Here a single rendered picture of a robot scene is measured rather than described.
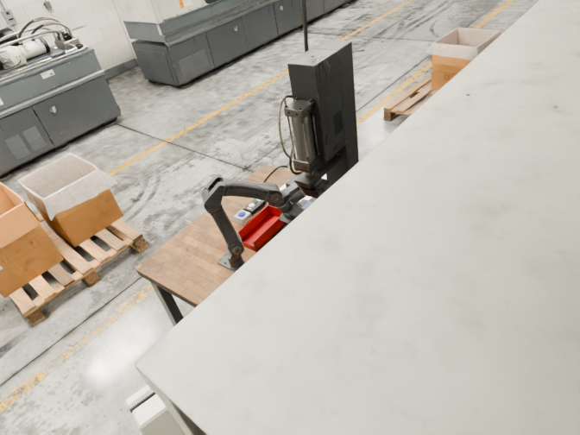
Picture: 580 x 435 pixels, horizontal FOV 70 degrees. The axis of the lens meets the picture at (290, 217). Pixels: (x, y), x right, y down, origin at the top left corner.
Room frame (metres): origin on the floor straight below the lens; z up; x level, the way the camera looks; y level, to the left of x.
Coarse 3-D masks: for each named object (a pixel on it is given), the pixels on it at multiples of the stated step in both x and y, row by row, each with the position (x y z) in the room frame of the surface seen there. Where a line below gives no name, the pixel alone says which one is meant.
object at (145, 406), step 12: (132, 396) 0.46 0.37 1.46; (144, 396) 0.45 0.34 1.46; (156, 396) 0.45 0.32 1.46; (132, 408) 0.43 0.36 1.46; (144, 408) 0.43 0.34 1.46; (156, 408) 0.42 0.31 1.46; (144, 420) 0.40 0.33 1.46; (156, 420) 0.40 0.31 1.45; (168, 420) 0.41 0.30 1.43; (144, 432) 0.39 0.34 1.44; (156, 432) 0.39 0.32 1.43; (168, 432) 0.40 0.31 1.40; (180, 432) 0.41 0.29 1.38
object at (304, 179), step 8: (336, 160) 1.62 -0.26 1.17; (320, 168) 1.58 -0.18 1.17; (328, 168) 1.57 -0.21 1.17; (296, 176) 1.60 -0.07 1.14; (304, 176) 1.52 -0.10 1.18; (312, 176) 1.51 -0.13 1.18; (320, 176) 1.52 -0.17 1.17; (288, 184) 1.55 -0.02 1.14; (304, 184) 1.48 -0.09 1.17; (312, 184) 1.48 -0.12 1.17; (320, 184) 1.50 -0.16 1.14; (328, 184) 1.50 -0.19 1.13; (304, 192) 1.50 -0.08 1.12; (312, 192) 1.46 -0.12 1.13; (320, 192) 1.45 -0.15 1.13
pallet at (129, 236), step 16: (112, 224) 2.96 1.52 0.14; (128, 224) 2.92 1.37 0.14; (64, 240) 2.90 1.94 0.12; (112, 240) 2.74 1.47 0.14; (128, 240) 2.72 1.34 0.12; (144, 240) 2.75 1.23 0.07; (64, 256) 2.65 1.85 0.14; (80, 256) 2.61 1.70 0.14; (96, 256) 2.57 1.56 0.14; (112, 256) 2.56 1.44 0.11; (48, 272) 2.51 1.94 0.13; (64, 272) 2.46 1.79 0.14; (80, 272) 2.42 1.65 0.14; (96, 272) 2.46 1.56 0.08; (48, 288) 2.31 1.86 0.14; (64, 288) 2.30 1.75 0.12; (16, 304) 2.21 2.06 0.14; (32, 304) 2.18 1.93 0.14; (32, 320) 2.11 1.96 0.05
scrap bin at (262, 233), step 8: (264, 208) 1.65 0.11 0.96; (272, 208) 1.65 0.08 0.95; (256, 216) 1.61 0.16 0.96; (264, 216) 1.64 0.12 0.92; (272, 216) 1.65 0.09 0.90; (280, 216) 1.62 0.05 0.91; (248, 224) 1.56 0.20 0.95; (256, 224) 1.60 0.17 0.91; (264, 224) 1.59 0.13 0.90; (272, 224) 1.51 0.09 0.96; (280, 224) 1.55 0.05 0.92; (240, 232) 1.52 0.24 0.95; (248, 232) 1.55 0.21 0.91; (256, 232) 1.55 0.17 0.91; (264, 232) 1.47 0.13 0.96; (272, 232) 1.51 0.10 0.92; (248, 240) 1.50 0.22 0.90; (256, 240) 1.43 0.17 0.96; (264, 240) 1.46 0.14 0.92; (248, 248) 1.45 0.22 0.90; (256, 248) 1.42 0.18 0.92
